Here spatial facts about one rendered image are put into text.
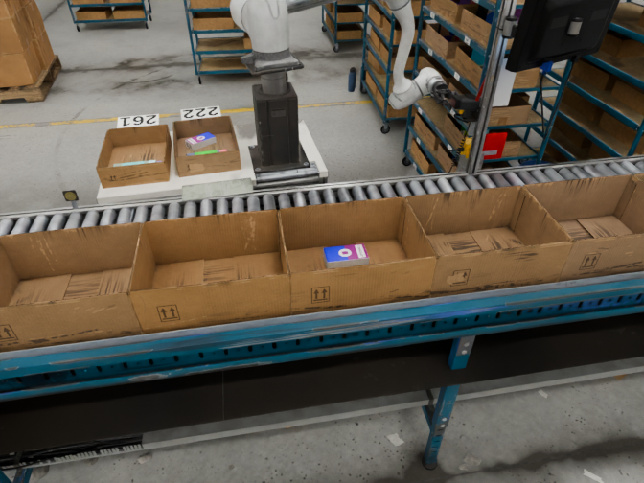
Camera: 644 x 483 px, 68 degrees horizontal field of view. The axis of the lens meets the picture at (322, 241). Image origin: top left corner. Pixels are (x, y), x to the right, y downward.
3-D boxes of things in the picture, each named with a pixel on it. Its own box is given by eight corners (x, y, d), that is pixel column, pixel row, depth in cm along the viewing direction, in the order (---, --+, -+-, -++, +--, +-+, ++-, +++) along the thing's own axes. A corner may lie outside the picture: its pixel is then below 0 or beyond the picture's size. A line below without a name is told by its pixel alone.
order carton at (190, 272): (282, 251, 153) (278, 208, 142) (292, 320, 130) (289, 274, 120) (154, 265, 148) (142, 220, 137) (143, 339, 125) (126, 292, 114)
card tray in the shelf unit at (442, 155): (435, 156, 312) (438, 143, 306) (479, 152, 316) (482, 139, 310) (460, 190, 281) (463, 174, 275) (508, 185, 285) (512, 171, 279)
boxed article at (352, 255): (323, 256, 150) (323, 247, 148) (363, 251, 152) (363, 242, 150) (327, 271, 145) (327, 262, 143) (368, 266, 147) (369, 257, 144)
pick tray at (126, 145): (172, 142, 240) (168, 124, 234) (170, 181, 211) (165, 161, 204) (112, 148, 235) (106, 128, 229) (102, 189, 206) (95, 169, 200)
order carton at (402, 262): (399, 239, 158) (404, 195, 147) (429, 302, 135) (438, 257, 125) (280, 251, 153) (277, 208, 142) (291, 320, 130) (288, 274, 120)
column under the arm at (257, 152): (248, 147, 235) (241, 80, 215) (300, 142, 240) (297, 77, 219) (254, 173, 216) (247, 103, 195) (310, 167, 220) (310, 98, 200)
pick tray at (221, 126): (232, 133, 248) (230, 115, 241) (241, 170, 219) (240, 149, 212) (175, 139, 242) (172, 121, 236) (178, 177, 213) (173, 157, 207)
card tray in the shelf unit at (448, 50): (425, 39, 311) (426, 23, 305) (469, 37, 314) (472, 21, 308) (445, 59, 280) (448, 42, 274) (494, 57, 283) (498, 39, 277)
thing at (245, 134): (303, 123, 264) (303, 118, 262) (328, 176, 220) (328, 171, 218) (112, 142, 246) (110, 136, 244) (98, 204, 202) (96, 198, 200)
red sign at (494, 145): (500, 157, 220) (507, 131, 212) (501, 158, 219) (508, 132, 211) (468, 160, 218) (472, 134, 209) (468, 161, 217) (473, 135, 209)
